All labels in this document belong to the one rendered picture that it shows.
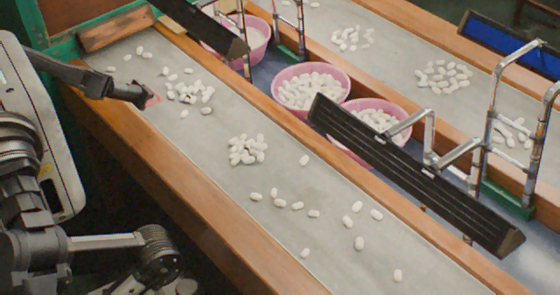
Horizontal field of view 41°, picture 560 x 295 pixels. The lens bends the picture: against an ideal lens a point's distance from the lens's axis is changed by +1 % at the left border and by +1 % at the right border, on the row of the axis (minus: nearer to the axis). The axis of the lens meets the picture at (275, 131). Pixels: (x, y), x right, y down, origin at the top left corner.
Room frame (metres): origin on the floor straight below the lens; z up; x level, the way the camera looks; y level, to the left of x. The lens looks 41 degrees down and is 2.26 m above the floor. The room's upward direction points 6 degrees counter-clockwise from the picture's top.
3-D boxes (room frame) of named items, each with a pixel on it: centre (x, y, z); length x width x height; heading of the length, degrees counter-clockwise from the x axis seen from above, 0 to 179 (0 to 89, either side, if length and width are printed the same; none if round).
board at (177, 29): (2.51, 0.23, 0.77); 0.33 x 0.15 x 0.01; 124
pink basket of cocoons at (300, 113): (1.96, -0.13, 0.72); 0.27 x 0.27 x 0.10
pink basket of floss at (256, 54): (2.33, 0.11, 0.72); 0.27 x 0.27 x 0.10
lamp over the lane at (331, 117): (1.23, -0.29, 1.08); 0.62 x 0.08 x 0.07; 34
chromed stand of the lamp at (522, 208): (1.49, -0.69, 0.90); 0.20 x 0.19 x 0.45; 34
